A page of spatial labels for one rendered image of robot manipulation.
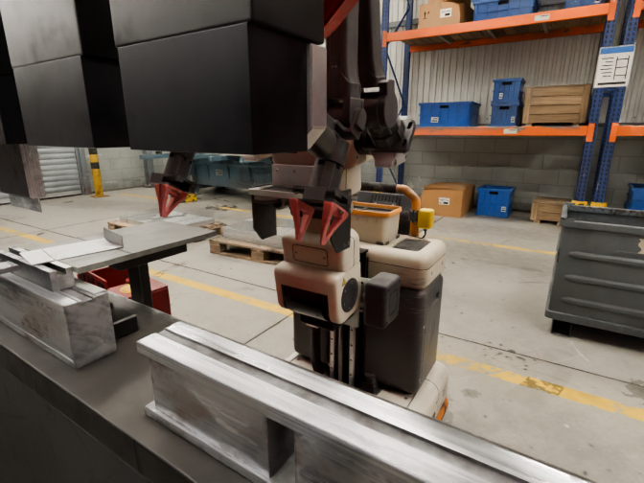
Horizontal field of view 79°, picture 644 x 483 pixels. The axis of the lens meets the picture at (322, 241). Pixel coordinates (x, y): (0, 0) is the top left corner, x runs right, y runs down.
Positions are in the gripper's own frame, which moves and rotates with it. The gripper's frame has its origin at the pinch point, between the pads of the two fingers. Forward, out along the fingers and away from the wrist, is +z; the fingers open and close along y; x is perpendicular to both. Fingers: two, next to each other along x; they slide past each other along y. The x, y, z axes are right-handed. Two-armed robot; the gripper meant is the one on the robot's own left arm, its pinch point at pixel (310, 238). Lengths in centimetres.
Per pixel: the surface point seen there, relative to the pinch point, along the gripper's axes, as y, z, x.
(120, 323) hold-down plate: -16.8, 21.6, -21.4
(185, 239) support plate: -18.5, 5.9, -12.4
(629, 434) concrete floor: 75, 35, 152
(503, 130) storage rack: -39, -243, 435
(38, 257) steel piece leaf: -28.4, 14.7, -30.1
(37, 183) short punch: -22.9, 4.3, -35.9
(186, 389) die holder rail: 9.6, 22.3, -30.8
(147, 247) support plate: -19.4, 9.2, -18.9
